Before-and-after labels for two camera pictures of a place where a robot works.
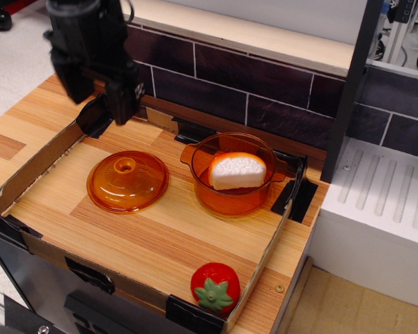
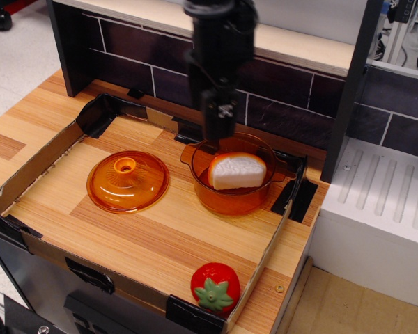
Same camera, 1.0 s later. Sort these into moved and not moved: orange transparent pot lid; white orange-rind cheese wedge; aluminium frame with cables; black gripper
Moved: black gripper
Not moved: aluminium frame with cables; orange transparent pot lid; white orange-rind cheese wedge
